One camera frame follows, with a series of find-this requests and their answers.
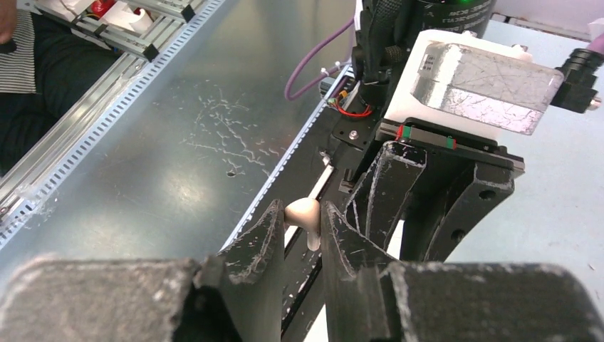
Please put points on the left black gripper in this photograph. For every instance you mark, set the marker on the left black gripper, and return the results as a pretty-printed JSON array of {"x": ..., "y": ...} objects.
[{"x": 414, "y": 159}]

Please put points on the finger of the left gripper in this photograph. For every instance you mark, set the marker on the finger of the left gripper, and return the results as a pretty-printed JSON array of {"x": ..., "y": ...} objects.
[{"x": 434, "y": 230}]

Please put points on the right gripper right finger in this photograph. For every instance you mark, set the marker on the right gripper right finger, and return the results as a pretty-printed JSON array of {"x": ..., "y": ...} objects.
[{"x": 371, "y": 296}]

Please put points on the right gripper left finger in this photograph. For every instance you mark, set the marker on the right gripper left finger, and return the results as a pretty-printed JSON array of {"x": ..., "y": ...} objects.
[{"x": 234, "y": 295}]

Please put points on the beige earbud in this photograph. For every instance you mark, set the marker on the beige earbud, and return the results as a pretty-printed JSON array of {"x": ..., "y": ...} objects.
[{"x": 305, "y": 213}]

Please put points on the person in striped shirt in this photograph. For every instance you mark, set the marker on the person in striped shirt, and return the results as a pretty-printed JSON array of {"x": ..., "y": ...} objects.
[{"x": 47, "y": 74}]

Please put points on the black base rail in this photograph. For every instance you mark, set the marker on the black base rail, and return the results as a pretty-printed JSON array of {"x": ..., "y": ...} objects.
[{"x": 331, "y": 143}]

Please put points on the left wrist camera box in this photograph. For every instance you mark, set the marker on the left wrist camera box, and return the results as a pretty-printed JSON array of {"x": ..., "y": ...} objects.
[{"x": 468, "y": 84}]

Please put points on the aluminium extrusion frame outside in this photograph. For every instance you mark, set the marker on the aluminium extrusion frame outside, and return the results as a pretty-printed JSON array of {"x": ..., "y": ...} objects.
[{"x": 140, "y": 28}]

